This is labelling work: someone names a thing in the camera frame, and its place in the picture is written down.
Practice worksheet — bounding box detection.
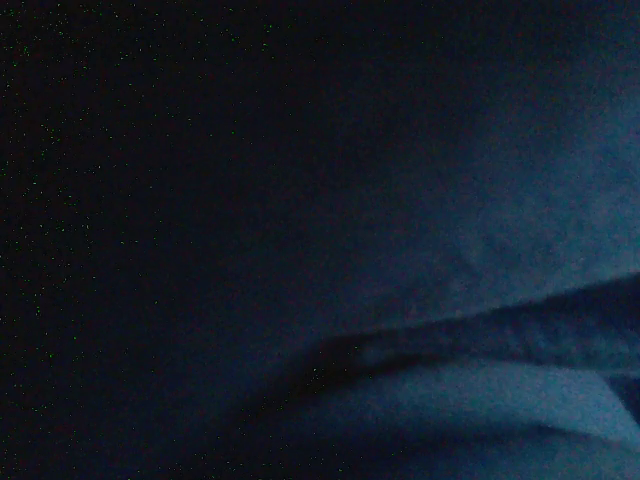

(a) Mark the blue t-shirt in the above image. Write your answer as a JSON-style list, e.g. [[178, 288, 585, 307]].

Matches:
[[0, 0, 640, 480]]

